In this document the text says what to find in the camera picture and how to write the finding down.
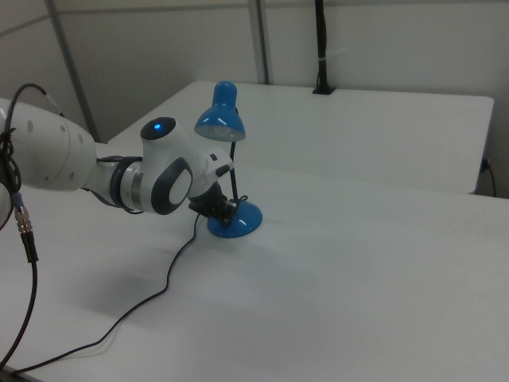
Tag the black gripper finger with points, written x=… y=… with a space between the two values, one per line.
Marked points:
x=224 y=219
x=231 y=206

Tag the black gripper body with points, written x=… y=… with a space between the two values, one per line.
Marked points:
x=208 y=201

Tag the blue gooseneck desk lamp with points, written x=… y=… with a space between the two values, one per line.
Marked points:
x=238 y=221

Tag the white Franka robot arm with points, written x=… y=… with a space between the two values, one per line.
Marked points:
x=47 y=151

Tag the grey partition wall post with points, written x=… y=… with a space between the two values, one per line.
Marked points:
x=260 y=40

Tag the grey partition corner post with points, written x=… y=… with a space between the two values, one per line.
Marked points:
x=73 y=79

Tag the black camera pole with clamp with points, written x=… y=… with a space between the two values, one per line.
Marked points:
x=321 y=47

